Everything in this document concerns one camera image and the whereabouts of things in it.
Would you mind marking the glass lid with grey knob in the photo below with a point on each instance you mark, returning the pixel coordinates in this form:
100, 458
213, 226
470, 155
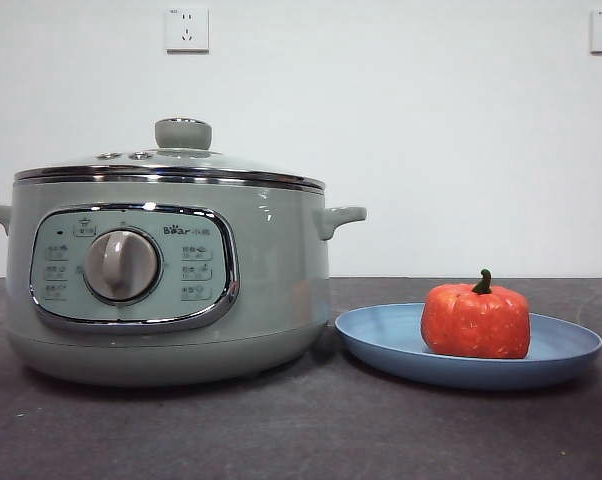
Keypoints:
183, 135

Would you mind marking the pale green electric steamer pot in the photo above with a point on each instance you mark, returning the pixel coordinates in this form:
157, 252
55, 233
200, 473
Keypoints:
276, 260

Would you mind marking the blue round plate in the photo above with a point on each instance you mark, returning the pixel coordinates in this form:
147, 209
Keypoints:
381, 345

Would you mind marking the orange toy pumpkin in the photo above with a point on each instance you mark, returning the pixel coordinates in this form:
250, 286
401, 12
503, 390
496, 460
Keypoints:
473, 325

